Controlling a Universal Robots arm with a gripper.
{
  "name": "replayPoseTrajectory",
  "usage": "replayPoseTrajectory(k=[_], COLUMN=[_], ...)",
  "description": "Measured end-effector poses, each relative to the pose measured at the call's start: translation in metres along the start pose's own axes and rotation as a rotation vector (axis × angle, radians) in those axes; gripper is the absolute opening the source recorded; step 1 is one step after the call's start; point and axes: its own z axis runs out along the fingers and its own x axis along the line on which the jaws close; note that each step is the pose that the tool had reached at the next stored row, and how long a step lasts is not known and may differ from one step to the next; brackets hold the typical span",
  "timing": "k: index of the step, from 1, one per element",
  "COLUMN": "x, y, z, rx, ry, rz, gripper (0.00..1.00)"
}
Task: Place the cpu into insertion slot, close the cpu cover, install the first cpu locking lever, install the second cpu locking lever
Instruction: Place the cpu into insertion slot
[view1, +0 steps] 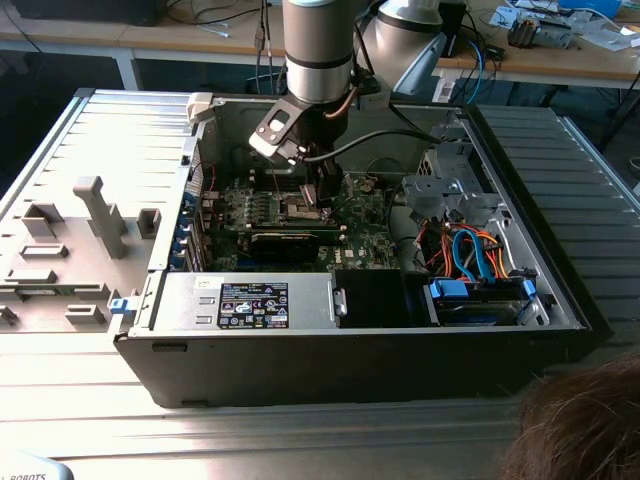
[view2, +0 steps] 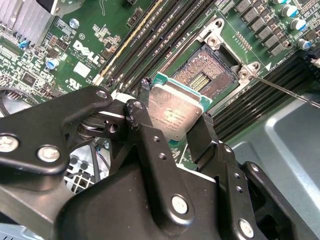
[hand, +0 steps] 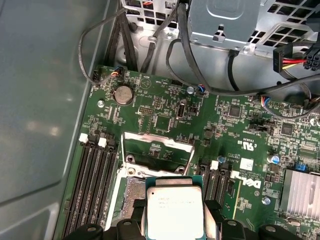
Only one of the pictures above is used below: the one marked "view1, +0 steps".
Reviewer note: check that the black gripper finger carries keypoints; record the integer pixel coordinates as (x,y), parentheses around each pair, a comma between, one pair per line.
(330,185)

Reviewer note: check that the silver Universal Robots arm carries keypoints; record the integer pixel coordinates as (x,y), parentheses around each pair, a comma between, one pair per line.
(315,50)

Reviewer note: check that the CPU socket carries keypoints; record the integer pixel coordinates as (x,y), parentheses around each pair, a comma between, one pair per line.
(295,212)

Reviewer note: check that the CPU cooler with fins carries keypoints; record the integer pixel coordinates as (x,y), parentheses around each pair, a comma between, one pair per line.
(522,32)

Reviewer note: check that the green motherboard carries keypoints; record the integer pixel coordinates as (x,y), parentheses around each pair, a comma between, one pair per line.
(365,225)

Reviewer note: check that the graphics card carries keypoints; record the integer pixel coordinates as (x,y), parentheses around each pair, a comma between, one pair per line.
(282,247)

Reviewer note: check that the silver metal drive cage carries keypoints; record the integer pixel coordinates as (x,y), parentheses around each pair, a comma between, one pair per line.
(435,187)

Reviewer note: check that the beige plastic clip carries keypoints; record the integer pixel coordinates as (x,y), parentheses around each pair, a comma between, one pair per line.
(200,105)

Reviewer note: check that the black plastic shroud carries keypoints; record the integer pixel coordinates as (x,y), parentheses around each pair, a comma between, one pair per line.
(370,300)

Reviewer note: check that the white barcode tag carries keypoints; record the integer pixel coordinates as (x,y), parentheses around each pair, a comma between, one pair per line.
(444,92)

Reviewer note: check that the blue disk carrier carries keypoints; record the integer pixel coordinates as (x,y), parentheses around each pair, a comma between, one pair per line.
(450,290)

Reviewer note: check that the black box on desk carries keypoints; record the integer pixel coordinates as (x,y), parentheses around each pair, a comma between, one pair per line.
(452,30)

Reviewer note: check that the wooden desk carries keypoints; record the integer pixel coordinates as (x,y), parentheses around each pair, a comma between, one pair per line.
(165,37)

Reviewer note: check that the black open PC case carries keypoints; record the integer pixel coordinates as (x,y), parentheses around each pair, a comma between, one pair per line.
(325,365)

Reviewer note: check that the grey power supply unit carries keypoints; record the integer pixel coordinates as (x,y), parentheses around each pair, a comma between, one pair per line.
(180,300)

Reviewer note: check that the blue case latch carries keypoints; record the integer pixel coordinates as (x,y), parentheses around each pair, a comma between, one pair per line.
(117,306)

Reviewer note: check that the grey metal drive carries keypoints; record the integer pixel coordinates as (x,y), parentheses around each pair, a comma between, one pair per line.
(555,35)

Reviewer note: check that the dark monitor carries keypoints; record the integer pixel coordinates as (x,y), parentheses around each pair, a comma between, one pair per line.
(85,10)

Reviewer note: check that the grey parts rack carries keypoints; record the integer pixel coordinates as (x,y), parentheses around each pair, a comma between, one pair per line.
(60,240)

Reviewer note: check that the blue plastic box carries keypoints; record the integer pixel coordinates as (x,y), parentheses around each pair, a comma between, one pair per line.
(590,5)

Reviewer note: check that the clear plastic bag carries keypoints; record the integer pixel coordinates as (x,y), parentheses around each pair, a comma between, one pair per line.
(610,37)

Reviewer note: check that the person's brown-haired head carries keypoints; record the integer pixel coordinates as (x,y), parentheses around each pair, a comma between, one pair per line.
(585,430)

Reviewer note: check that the pale teach pendant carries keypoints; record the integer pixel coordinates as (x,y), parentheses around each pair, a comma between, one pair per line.
(30,470)

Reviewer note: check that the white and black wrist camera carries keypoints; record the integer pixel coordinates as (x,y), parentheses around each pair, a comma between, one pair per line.
(265,147)

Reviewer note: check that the small grey wrist camera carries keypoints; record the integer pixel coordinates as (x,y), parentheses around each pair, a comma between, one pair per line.
(374,97)

